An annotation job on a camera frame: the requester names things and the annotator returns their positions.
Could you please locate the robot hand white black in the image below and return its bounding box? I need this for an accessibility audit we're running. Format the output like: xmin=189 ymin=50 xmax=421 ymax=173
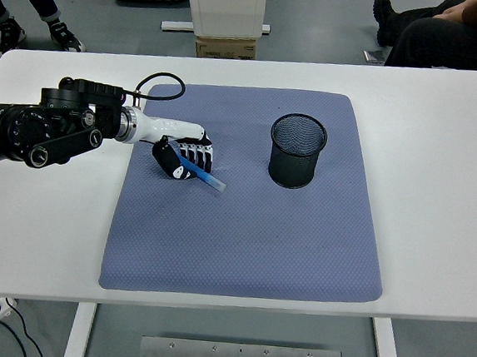
xmin=126 ymin=108 xmax=218 ymax=184

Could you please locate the blue marker pen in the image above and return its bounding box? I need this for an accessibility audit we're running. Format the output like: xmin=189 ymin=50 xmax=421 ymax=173
xmin=170 ymin=150 xmax=230 ymax=196

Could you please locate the black mesh pen holder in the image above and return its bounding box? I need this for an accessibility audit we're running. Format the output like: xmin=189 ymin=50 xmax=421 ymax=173
xmin=266 ymin=111 xmax=330 ymax=191

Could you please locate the cardboard box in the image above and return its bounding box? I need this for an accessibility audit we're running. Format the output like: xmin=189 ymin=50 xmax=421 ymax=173
xmin=193 ymin=33 xmax=258 ymax=63

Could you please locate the white floor base bar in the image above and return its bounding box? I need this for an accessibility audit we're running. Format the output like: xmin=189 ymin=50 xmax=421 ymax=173
xmin=160 ymin=14 xmax=272 ymax=39

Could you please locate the blue-grey textured mat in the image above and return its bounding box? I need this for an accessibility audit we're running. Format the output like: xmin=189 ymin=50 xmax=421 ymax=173
xmin=97 ymin=72 xmax=400 ymax=314

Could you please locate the small grey floor pad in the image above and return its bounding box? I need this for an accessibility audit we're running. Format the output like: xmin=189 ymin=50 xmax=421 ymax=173
xmin=360 ymin=48 xmax=387 ymax=66

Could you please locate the person in black trousers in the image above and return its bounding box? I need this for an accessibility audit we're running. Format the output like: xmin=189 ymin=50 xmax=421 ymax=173
xmin=366 ymin=0 xmax=477 ymax=86

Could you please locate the white pedestal column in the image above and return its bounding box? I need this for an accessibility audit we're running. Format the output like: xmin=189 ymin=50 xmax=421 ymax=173
xmin=181 ymin=0 xmax=267 ymax=42

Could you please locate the black floor cable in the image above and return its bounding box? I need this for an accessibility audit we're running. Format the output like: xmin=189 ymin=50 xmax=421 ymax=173
xmin=0 ymin=299 xmax=51 ymax=357

